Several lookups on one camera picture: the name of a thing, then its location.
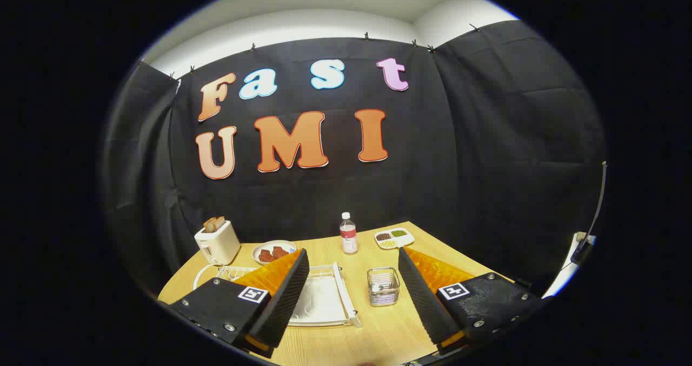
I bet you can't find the thin grey cable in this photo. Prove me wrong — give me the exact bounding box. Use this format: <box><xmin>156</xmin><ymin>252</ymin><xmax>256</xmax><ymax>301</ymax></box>
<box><xmin>572</xmin><ymin>161</ymin><xmax>608</xmax><ymax>265</ymax></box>

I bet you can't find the white divided dish with beans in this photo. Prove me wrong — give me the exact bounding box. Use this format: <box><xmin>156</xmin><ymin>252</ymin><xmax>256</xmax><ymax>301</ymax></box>
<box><xmin>374</xmin><ymin>228</ymin><xmax>415</xmax><ymax>250</ymax></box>

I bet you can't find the clear water bottle red label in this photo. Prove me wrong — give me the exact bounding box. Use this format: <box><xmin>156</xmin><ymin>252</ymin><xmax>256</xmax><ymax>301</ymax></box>
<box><xmin>340</xmin><ymin>212</ymin><xmax>359</xmax><ymax>255</ymax></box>

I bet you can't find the black backdrop cloth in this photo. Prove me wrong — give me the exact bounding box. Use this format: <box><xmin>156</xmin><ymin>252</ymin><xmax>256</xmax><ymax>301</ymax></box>
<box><xmin>103</xmin><ymin>20</ymin><xmax>606</xmax><ymax>296</ymax></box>

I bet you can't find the white dish rack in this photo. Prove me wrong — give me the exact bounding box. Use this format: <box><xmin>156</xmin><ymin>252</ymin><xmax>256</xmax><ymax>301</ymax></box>
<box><xmin>215</xmin><ymin>262</ymin><xmax>362</xmax><ymax>329</ymax></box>

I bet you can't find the metal wire basket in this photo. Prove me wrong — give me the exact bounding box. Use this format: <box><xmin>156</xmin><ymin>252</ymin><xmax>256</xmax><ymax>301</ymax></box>
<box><xmin>367</xmin><ymin>267</ymin><xmax>401</xmax><ymax>307</ymax></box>

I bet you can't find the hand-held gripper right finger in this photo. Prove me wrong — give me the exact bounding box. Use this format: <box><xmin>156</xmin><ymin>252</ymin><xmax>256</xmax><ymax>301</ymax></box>
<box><xmin>398</xmin><ymin>246</ymin><xmax>541</xmax><ymax>356</ymax></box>

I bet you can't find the beige plate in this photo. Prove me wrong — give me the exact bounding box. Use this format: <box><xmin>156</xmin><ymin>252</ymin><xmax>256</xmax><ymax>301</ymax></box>
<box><xmin>252</xmin><ymin>240</ymin><xmax>297</xmax><ymax>265</ymax></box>

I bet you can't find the white toaster cable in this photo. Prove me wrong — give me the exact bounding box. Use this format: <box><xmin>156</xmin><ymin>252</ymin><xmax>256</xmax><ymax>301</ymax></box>
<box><xmin>193</xmin><ymin>262</ymin><xmax>225</xmax><ymax>291</ymax></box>

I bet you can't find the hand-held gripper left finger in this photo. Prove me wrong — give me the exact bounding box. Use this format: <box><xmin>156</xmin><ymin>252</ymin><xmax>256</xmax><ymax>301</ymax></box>
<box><xmin>169</xmin><ymin>249</ymin><xmax>310</xmax><ymax>358</ymax></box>

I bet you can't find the cream toaster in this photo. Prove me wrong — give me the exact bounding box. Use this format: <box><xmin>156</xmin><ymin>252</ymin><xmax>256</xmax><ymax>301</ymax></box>
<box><xmin>194</xmin><ymin>220</ymin><xmax>241</xmax><ymax>266</ymax></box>

